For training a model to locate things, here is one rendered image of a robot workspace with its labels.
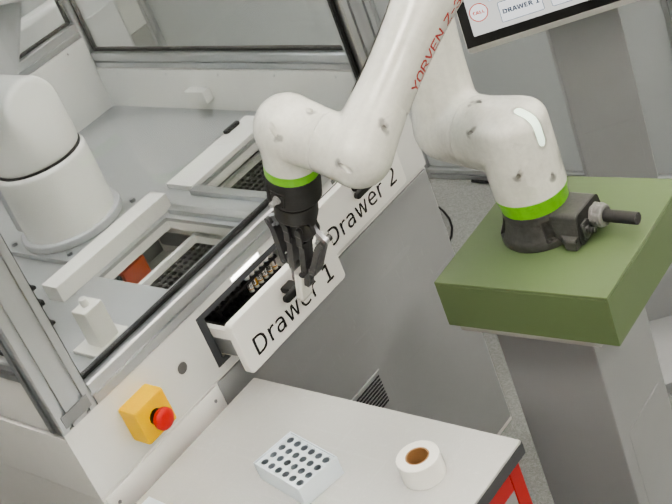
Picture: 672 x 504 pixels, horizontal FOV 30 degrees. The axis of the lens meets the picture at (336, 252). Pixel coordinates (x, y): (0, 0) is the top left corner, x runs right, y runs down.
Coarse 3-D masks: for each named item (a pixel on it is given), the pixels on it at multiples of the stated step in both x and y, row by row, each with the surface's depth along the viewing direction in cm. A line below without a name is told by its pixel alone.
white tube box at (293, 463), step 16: (272, 448) 206; (288, 448) 205; (304, 448) 205; (320, 448) 202; (256, 464) 204; (272, 464) 204; (288, 464) 203; (304, 464) 200; (320, 464) 199; (336, 464) 199; (272, 480) 202; (288, 480) 198; (304, 480) 197; (320, 480) 198; (304, 496) 196
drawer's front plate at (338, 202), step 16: (400, 176) 258; (336, 192) 244; (352, 192) 247; (368, 192) 251; (384, 192) 255; (320, 208) 241; (336, 208) 244; (352, 208) 248; (368, 208) 252; (320, 224) 241; (336, 224) 245; (352, 224) 248
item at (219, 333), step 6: (276, 252) 241; (276, 258) 243; (270, 264) 245; (282, 264) 243; (210, 324) 225; (210, 330) 225; (216, 330) 224; (222, 330) 222; (216, 336) 225; (222, 336) 224; (228, 336) 222; (216, 342) 226; (222, 342) 224; (228, 342) 223; (222, 348) 226; (228, 348) 224; (234, 348) 223; (228, 354) 226; (234, 354) 224
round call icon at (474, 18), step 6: (468, 6) 270; (474, 6) 270; (480, 6) 270; (486, 6) 269; (468, 12) 270; (474, 12) 270; (480, 12) 269; (486, 12) 269; (474, 18) 270; (480, 18) 269; (486, 18) 269
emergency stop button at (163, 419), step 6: (162, 408) 209; (168, 408) 209; (156, 414) 208; (162, 414) 208; (168, 414) 209; (156, 420) 208; (162, 420) 208; (168, 420) 209; (156, 426) 208; (162, 426) 208; (168, 426) 209
